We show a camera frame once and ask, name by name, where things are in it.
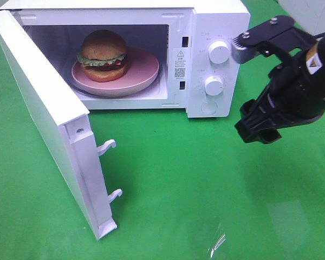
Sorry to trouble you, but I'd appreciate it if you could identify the white microwave oven body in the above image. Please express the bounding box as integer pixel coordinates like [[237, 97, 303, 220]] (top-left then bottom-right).
[[0, 1, 250, 118]]

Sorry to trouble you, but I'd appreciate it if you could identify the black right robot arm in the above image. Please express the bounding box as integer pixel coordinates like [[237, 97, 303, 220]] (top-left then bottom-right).
[[232, 23, 325, 144]]

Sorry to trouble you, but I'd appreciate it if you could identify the lower white microwave knob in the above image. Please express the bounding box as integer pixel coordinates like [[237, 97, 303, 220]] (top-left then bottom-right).
[[204, 76, 224, 96]]

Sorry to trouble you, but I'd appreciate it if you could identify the white microwave knob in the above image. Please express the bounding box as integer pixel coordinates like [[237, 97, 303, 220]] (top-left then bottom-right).
[[208, 40, 230, 64], [204, 76, 224, 96]]

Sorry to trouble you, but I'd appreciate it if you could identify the round white door button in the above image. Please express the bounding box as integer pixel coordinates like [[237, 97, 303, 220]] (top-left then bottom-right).
[[201, 101, 218, 115]]

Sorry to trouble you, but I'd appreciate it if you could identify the burger with lettuce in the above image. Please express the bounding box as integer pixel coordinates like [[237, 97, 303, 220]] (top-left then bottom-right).
[[77, 30, 127, 82]]

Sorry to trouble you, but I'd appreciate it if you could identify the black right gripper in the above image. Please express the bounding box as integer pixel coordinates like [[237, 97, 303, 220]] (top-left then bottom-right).
[[235, 48, 325, 144]]

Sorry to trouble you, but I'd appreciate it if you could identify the upper white microwave knob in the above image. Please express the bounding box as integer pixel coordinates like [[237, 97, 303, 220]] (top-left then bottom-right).
[[208, 40, 230, 64]]

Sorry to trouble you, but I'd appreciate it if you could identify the pink round plate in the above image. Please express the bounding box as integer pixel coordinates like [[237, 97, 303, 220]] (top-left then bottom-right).
[[71, 47, 160, 98]]

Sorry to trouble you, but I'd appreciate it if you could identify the white microwave door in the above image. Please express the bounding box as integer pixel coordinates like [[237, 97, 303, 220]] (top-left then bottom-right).
[[0, 10, 122, 239]]

